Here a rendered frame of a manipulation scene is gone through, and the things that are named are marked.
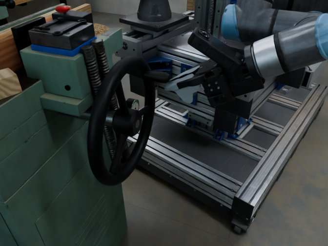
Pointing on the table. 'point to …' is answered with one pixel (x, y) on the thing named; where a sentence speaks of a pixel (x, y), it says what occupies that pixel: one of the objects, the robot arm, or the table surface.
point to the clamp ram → (20, 41)
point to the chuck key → (49, 24)
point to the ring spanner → (69, 28)
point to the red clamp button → (62, 9)
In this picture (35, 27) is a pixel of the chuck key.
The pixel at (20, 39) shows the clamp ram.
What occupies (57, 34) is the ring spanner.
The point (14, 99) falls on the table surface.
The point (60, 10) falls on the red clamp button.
